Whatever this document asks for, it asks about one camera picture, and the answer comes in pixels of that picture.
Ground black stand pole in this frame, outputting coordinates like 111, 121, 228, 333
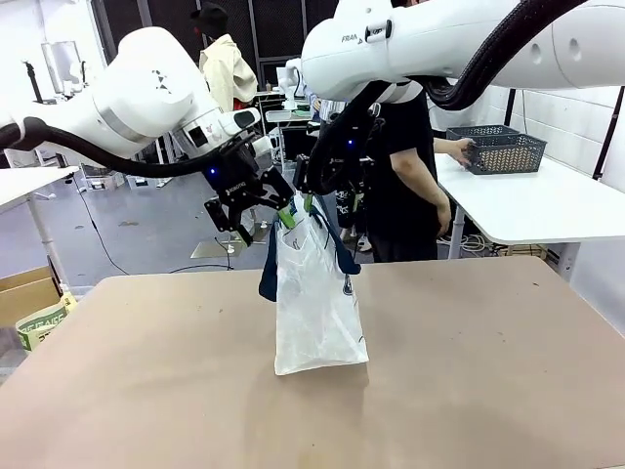
592, 85, 625, 180

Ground black tripod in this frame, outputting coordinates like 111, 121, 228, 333
21, 60, 45, 105

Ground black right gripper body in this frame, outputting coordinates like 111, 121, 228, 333
312, 105, 385, 195

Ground translucent white shopping bag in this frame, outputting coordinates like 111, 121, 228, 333
257, 194, 370, 377

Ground grey plastic basket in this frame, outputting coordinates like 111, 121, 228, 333
461, 132, 549, 176
445, 124, 521, 148

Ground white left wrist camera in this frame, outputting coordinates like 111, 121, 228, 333
217, 107, 263, 137

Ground person body black shirt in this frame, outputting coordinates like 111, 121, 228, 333
365, 90, 453, 264

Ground black floor cable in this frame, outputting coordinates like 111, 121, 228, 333
72, 180, 235, 277

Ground white board on stand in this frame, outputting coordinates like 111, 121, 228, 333
40, 40, 83, 95

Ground white table leg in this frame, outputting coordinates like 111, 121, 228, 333
447, 214, 466, 260
24, 192, 72, 294

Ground green white printed sack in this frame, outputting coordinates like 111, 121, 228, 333
15, 291, 78, 352

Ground white cables under table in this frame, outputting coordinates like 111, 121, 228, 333
461, 233, 502, 256

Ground white side table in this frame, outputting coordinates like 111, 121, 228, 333
0, 164, 80, 212
432, 150, 625, 245

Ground brown cardboard box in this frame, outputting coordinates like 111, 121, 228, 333
0, 266, 64, 329

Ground person right hand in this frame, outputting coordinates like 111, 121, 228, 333
433, 193, 453, 239

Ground person right forearm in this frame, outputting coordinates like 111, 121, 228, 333
390, 151, 450, 216

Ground metal floor plate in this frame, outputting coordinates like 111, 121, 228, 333
189, 237, 248, 260

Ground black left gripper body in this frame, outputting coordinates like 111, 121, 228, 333
202, 140, 275, 212

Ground bystander cream jacket black hat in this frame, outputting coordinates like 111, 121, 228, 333
188, 1, 259, 114

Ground person left hand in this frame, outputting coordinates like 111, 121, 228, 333
446, 138, 478, 172

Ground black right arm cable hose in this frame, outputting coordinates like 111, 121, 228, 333
419, 0, 590, 112

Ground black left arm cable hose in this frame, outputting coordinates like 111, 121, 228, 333
0, 116, 230, 180

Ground small white background robot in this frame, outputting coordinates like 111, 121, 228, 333
275, 57, 308, 111

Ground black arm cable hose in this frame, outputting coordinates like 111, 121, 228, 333
0, 116, 230, 180
419, 0, 590, 112

